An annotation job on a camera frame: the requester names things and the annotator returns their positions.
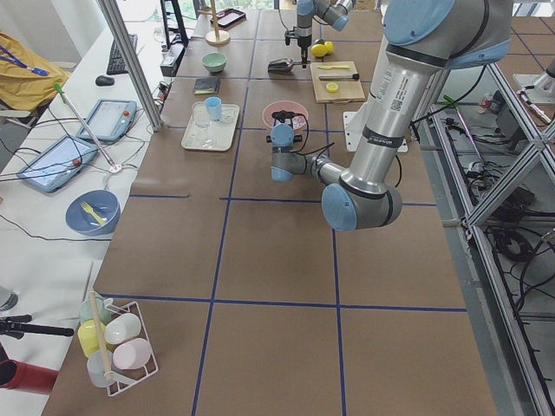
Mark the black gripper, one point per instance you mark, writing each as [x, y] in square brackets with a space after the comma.
[273, 115]

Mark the metal ice scoop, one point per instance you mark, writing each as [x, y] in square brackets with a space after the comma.
[285, 65]

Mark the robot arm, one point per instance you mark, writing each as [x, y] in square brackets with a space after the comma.
[334, 14]
[419, 39]

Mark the clear ice cubes pile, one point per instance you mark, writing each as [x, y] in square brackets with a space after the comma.
[297, 122]

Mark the light blue cup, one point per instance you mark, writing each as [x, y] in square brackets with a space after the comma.
[214, 108]

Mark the wooden cup stand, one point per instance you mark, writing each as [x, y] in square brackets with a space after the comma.
[217, 36]

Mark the white cup in rack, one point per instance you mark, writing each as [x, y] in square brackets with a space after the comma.
[122, 328]

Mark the pink cup in rack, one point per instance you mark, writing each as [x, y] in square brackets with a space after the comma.
[132, 354]

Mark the yellow cup in rack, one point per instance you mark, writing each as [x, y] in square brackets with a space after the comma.
[88, 338]

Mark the pink bowl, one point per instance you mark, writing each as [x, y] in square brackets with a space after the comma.
[288, 106]

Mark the lemon slice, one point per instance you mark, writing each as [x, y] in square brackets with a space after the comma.
[332, 87]

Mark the yellow plastic knife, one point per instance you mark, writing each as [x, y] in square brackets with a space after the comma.
[330, 67]

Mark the wooden cutting board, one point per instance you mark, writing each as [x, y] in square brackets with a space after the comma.
[349, 91]

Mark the metal rod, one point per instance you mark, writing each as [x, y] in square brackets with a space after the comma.
[351, 77]

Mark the cream bear tray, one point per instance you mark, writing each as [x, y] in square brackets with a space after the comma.
[218, 137]

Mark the yellow lemon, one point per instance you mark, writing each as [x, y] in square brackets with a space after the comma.
[319, 50]
[329, 47]

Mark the grey folded cloth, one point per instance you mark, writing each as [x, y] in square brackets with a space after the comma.
[206, 85]

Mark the green bowl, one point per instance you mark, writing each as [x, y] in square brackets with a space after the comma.
[214, 62]

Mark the teach pendant tablet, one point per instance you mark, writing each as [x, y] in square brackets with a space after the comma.
[109, 120]
[58, 164]

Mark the black keyboard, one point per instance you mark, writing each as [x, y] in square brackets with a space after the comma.
[116, 63]

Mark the black computer mouse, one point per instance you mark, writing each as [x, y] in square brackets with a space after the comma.
[104, 81]

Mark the blue bowl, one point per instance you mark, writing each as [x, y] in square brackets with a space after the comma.
[104, 202]

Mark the yellow plastic fork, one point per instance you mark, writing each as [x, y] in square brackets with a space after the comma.
[96, 216]

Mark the aluminium frame post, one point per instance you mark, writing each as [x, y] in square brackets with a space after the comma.
[118, 28]

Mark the white wire cup rack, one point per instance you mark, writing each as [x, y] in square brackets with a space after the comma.
[100, 367]

